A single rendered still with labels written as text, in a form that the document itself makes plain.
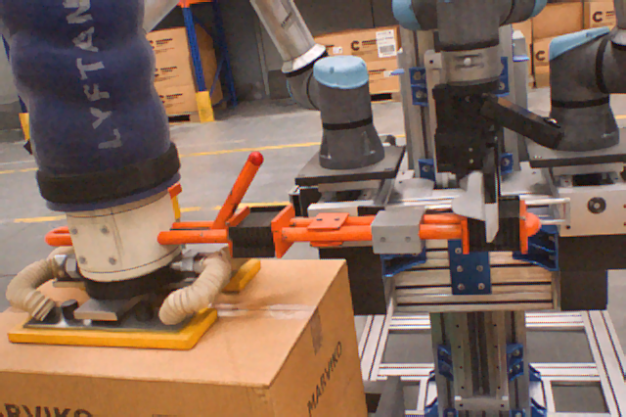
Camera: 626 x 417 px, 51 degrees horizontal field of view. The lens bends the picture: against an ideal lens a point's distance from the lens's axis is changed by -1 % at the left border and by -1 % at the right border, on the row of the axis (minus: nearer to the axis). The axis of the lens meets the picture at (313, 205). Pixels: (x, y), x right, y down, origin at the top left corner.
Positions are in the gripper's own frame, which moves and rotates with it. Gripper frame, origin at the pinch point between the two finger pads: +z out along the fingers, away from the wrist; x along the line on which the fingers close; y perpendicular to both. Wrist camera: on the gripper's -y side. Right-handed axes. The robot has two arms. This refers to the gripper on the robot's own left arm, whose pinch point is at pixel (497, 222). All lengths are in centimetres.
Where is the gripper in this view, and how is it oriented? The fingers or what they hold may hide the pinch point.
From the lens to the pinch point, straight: 95.5
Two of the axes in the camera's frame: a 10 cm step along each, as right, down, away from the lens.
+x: -3.0, 3.3, -8.9
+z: 1.4, 9.4, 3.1
